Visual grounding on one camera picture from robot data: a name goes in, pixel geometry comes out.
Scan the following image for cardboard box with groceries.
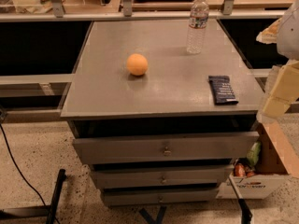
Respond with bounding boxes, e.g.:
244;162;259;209
217;119;299;200

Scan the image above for bottom grey drawer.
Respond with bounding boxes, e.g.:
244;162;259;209
101;188;218;206

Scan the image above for black floor cable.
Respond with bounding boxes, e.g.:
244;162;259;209
0;123;62;224

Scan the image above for black stand leg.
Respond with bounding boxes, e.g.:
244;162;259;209
46;169;66;224
229;175;253;224

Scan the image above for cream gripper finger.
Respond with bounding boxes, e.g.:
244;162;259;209
262;60;299;119
256;19;281;44

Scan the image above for black stand leg right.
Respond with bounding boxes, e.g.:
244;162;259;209
229;175;253;224

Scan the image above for grey drawer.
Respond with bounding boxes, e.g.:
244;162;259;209
73;132;259;164
101;188;218;206
91;165;233;189

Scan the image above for clear plastic water bottle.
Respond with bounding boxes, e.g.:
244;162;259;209
187;0;209;54

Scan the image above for black stand leg left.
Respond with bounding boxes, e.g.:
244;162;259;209
46;169;66;224

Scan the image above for top grey drawer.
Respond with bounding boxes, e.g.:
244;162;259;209
73;132;259;164

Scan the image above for green packet in box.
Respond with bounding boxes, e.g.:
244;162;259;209
247;141;262;167

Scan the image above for orange ball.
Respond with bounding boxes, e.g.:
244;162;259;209
126;53;149;76

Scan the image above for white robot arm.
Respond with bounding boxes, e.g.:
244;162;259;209
256;0;299;122

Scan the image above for middle grey drawer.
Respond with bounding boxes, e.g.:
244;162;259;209
91;165;233;189

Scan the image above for grey drawer cabinet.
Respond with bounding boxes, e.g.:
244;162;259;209
62;21;263;195

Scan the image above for orange red item in box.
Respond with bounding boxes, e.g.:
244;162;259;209
235;163;255;177

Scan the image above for metal railing frame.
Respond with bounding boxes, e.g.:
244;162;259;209
0;0;295;22

